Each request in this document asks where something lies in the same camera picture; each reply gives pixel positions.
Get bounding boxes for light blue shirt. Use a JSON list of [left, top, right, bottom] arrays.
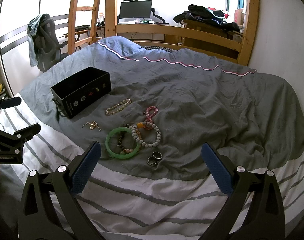
[[27, 14, 43, 67]]

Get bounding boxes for green jade bangle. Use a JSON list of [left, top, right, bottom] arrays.
[[105, 126, 141, 160]]

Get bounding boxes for pink bead bracelet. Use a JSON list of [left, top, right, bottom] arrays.
[[143, 106, 159, 131]]

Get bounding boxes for grey duvet cover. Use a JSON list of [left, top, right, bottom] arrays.
[[20, 36, 304, 180]]

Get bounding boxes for dark computer desk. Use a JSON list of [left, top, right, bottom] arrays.
[[95, 17, 170, 42]]

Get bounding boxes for pale crystal bead bracelet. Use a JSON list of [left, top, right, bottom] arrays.
[[105, 98, 133, 116]]

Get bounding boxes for black jewelry box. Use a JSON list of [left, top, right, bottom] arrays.
[[51, 67, 111, 119]]

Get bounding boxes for white wardrobe sliding door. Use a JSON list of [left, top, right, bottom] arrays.
[[0, 0, 70, 95]]

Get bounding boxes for black computer monitor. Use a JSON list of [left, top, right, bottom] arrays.
[[119, 0, 152, 19]]

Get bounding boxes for wooden bunk bed frame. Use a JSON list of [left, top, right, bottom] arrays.
[[105, 0, 259, 66]]

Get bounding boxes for grey bead bracelet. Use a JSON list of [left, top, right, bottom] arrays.
[[131, 121, 162, 149]]

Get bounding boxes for pile of dark clothes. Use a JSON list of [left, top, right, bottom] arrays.
[[173, 4, 240, 32]]

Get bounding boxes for gold chain necklace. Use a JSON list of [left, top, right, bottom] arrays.
[[81, 121, 102, 132]]

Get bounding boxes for wooden dresser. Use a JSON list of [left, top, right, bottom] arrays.
[[164, 18, 244, 60]]

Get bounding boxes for wooden ladder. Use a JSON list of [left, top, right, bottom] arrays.
[[67, 0, 100, 55]]

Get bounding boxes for black office chair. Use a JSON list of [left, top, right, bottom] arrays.
[[34, 14, 68, 73]]

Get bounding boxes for wooden folding side table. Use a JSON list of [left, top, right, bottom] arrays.
[[74, 25, 90, 51]]

